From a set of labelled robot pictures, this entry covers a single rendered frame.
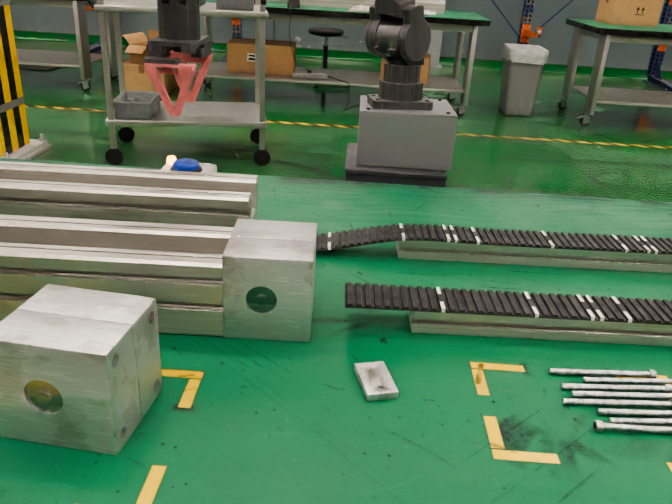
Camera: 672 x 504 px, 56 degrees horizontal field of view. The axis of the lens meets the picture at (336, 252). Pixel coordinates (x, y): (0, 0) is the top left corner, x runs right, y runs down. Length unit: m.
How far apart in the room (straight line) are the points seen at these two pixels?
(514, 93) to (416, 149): 4.53
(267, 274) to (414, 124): 0.67
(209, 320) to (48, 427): 0.19
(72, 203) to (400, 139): 0.64
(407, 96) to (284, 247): 0.68
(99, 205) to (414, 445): 0.52
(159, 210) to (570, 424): 0.54
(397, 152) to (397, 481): 0.83
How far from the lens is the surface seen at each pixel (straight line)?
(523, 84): 5.76
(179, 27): 0.94
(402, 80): 1.27
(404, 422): 0.58
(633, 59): 8.99
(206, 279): 0.66
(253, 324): 0.67
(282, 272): 0.63
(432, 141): 1.26
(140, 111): 3.81
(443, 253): 0.87
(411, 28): 1.23
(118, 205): 0.87
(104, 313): 0.55
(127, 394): 0.55
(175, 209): 0.85
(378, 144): 1.25
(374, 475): 0.53
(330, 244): 0.86
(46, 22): 9.25
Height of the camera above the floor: 1.15
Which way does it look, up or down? 25 degrees down
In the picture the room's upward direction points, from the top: 3 degrees clockwise
